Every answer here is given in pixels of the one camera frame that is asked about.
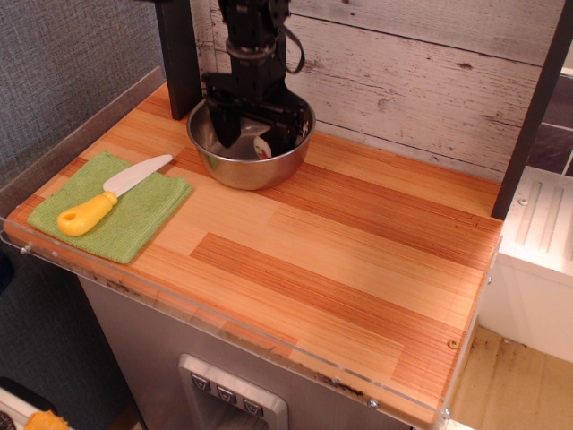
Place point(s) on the green cloth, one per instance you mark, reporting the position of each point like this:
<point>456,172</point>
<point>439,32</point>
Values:
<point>133,221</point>

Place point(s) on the yellow object bottom left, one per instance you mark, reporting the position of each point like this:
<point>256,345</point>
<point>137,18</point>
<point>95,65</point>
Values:
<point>45,420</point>

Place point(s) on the plush sushi roll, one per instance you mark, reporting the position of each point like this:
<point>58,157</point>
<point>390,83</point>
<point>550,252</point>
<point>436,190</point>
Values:
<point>262,148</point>

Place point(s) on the clear acrylic edge guard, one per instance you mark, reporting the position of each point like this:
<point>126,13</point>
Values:
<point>379,314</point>

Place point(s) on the dark right post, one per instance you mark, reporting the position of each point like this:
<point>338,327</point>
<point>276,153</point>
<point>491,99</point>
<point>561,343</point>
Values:
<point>544,89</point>

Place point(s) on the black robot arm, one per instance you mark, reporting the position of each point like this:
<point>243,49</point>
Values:
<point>258,24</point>

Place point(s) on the stainless steel bowl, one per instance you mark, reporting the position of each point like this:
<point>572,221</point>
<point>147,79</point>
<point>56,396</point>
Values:
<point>238,166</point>

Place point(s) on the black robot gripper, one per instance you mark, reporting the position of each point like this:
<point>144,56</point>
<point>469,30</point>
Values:
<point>256,88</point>

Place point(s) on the dark left post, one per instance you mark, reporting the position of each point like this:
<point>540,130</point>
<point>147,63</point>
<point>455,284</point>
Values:
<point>179,51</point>

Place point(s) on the white toy sink unit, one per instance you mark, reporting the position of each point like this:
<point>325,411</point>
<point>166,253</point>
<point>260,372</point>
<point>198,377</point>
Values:
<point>528,297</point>

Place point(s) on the yellow handled toy knife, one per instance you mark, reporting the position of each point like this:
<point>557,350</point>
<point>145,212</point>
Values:
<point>80,219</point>

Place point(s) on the dark post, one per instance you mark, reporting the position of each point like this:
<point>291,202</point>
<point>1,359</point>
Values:
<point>544,89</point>
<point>179,51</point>

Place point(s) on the silver dispenser panel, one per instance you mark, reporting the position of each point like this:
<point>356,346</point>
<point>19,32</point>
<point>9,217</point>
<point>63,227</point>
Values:
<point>220,400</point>

